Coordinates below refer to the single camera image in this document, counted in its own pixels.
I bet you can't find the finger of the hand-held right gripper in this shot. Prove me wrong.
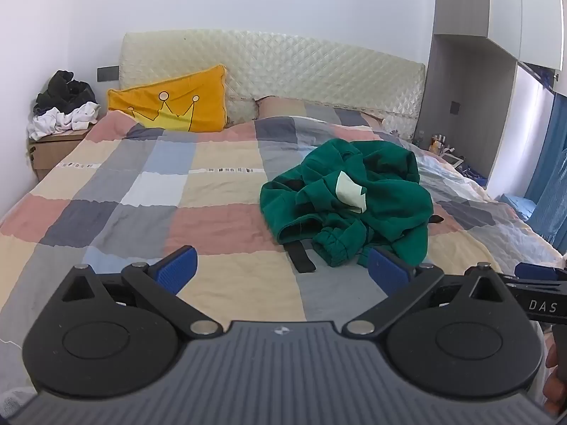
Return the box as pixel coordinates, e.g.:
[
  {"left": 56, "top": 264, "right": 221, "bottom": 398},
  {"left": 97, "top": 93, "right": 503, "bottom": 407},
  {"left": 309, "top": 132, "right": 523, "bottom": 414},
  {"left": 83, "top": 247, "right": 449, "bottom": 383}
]
[{"left": 509, "top": 262, "right": 567, "bottom": 291}]

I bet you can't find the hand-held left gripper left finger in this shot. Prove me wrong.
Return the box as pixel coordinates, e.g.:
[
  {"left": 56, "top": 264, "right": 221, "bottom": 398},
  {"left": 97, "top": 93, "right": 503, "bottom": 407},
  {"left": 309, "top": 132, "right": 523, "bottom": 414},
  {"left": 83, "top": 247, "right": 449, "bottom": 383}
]
[{"left": 60, "top": 245, "right": 221, "bottom": 337}]

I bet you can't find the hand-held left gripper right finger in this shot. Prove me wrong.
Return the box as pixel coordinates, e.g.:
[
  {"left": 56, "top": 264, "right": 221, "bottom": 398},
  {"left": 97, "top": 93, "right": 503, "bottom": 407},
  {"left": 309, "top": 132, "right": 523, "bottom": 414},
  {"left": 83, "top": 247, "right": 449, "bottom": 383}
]
[{"left": 343, "top": 247, "right": 511, "bottom": 336}]

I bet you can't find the green hoodie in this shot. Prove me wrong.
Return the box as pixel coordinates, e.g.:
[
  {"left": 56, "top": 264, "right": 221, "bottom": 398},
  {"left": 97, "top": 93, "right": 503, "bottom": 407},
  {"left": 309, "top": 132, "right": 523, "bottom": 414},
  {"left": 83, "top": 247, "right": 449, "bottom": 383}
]
[{"left": 259, "top": 138, "right": 435, "bottom": 267}]

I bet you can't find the white clothes pile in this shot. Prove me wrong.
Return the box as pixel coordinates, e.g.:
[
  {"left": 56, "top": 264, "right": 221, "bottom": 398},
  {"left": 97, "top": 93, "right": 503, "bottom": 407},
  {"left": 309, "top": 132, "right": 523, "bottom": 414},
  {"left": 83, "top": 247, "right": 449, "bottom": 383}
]
[{"left": 27, "top": 102, "right": 102, "bottom": 140}]

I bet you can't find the black clothes pile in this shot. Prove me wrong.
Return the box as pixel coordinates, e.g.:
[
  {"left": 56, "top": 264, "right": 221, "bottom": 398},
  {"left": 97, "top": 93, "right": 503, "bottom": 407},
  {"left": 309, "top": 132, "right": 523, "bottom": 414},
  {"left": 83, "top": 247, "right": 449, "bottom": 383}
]
[{"left": 34, "top": 70, "right": 97, "bottom": 113}]

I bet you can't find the person's right hand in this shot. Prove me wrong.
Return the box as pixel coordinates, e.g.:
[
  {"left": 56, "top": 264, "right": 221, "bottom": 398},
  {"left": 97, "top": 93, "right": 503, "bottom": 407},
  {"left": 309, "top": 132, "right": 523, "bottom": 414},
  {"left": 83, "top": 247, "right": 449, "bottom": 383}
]
[{"left": 544, "top": 330, "right": 567, "bottom": 417}]

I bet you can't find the patchwork quilt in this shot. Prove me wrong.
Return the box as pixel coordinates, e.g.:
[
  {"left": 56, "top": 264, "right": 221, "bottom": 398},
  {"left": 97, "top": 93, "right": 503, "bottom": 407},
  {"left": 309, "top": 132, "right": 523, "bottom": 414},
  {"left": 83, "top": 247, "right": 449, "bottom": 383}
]
[{"left": 0, "top": 108, "right": 565, "bottom": 412}]

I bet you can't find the blue covered stool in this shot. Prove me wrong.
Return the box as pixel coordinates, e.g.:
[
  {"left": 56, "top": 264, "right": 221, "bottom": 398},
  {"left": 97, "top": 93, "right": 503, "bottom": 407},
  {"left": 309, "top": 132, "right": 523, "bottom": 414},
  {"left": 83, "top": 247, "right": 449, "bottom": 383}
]
[{"left": 500, "top": 193, "right": 539, "bottom": 220}]

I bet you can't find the blue curtain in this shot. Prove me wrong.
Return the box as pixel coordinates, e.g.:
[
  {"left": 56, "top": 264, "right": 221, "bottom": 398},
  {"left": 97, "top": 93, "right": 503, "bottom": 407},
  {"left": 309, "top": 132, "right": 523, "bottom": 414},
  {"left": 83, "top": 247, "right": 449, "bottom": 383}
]
[{"left": 525, "top": 91, "right": 567, "bottom": 251}]

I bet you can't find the brown cardboard box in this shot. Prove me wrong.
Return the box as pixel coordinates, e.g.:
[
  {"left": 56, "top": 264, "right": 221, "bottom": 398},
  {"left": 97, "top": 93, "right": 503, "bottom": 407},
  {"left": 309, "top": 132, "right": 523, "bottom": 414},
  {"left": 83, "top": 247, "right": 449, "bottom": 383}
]
[{"left": 27, "top": 124, "right": 96, "bottom": 182}]

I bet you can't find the yellow crown pillow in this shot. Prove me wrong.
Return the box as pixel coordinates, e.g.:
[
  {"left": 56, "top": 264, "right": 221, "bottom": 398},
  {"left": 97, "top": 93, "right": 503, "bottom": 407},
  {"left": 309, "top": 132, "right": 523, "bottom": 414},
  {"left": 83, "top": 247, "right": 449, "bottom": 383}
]
[{"left": 107, "top": 64, "right": 229, "bottom": 134}]

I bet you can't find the patchwork pillow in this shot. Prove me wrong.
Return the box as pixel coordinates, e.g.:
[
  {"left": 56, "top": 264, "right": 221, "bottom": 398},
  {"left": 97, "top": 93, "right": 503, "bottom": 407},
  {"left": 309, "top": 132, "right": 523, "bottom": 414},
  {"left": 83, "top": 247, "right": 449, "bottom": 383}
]
[{"left": 256, "top": 96, "right": 386, "bottom": 125}]

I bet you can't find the cream quilted headboard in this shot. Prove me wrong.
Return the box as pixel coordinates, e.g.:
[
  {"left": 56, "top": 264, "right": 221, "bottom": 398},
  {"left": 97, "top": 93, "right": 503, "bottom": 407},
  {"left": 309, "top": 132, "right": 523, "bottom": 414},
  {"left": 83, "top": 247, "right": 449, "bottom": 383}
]
[{"left": 119, "top": 31, "right": 427, "bottom": 145}]

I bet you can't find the grey wardrobe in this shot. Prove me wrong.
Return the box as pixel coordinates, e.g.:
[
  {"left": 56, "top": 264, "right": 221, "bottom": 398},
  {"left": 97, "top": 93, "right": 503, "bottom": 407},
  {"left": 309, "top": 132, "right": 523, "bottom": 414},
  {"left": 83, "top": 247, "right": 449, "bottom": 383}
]
[{"left": 414, "top": 0, "right": 567, "bottom": 187}]

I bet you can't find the black strap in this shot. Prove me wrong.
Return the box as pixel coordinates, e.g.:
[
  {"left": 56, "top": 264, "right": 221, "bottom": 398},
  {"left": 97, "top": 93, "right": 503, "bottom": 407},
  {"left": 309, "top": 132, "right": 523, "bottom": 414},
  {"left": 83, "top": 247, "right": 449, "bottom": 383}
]
[{"left": 287, "top": 240, "right": 317, "bottom": 274}]

